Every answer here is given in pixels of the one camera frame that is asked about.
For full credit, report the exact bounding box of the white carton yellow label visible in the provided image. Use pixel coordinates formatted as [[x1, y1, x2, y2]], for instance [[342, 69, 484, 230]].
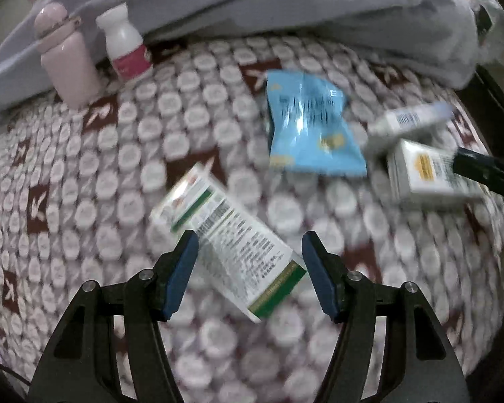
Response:
[[385, 138, 489, 211]]

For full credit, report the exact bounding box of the pink water bottle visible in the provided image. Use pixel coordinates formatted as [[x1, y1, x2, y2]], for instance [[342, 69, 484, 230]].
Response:
[[34, 2, 102, 110]]

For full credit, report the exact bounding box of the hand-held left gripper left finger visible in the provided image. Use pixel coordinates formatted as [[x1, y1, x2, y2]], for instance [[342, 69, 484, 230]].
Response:
[[27, 230, 200, 403]]

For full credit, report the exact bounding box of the white pill bottle pink label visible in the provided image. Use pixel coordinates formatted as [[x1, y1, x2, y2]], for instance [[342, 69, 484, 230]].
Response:
[[95, 3, 154, 82]]

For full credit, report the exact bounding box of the white garment on chair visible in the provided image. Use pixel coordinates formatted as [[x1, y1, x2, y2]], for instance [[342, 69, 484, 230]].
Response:
[[465, 0, 504, 48]]

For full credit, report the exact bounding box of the lavender duvet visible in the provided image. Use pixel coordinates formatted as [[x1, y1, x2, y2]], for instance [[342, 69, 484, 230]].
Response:
[[0, 0, 480, 112]]

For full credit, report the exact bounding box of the blue snack packet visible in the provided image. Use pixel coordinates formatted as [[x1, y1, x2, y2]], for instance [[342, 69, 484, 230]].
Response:
[[265, 69, 369, 177]]

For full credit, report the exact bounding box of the white and green medicine box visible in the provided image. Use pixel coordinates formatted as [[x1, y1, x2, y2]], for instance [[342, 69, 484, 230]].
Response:
[[149, 162, 308, 324]]

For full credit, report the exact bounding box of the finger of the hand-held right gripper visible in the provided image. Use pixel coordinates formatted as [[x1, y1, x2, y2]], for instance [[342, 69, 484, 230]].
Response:
[[451, 147, 504, 207]]

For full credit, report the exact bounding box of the brown and white patterned blanket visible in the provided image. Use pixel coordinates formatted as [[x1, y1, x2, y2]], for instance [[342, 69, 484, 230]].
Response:
[[0, 36, 504, 403]]

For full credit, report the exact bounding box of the white and blue long box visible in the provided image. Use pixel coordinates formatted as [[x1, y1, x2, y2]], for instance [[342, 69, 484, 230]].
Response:
[[363, 101, 455, 157]]

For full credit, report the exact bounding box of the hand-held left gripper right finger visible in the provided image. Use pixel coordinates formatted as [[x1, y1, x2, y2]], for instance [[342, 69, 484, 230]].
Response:
[[301, 231, 471, 403]]

